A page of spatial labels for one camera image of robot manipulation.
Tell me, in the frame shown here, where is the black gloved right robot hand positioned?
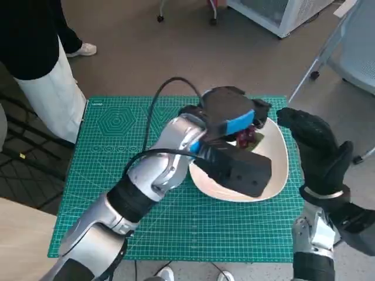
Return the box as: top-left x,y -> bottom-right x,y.
277,107 -> 354,196

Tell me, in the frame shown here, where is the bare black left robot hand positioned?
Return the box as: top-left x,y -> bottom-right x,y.
178,85 -> 272,139

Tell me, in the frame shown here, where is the red toy grapes bunch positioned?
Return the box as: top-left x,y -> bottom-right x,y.
235,125 -> 265,149

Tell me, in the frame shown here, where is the white square plate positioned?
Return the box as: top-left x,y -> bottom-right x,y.
188,116 -> 291,203

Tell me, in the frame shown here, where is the light blue chair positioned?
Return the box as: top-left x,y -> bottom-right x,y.
288,0 -> 375,165

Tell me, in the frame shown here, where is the white mesh cabinet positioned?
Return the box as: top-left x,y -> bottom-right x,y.
225,0 -> 336,39

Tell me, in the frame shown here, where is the rolling chair with casters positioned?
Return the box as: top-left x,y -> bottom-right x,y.
156,0 -> 228,26

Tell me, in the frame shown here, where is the green cutting mat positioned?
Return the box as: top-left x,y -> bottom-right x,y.
47,95 -> 305,262

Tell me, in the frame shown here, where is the white paper sheet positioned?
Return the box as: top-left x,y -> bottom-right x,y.
333,0 -> 359,19

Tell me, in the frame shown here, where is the person at table edge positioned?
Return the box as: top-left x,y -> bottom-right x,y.
0,101 -> 9,153

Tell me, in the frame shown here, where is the light wooden board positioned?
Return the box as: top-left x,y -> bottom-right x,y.
0,197 -> 58,281

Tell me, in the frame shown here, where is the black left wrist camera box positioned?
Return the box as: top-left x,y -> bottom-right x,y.
198,139 -> 272,198

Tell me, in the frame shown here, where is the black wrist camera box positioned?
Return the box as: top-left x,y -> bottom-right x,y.
198,139 -> 272,198
327,201 -> 375,256

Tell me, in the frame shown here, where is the black looping arm cable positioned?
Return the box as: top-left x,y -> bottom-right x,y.
145,76 -> 206,150

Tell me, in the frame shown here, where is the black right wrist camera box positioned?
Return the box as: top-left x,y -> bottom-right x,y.
327,201 -> 375,256

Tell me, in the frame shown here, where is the black floor cable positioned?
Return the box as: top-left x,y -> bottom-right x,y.
133,259 -> 225,281

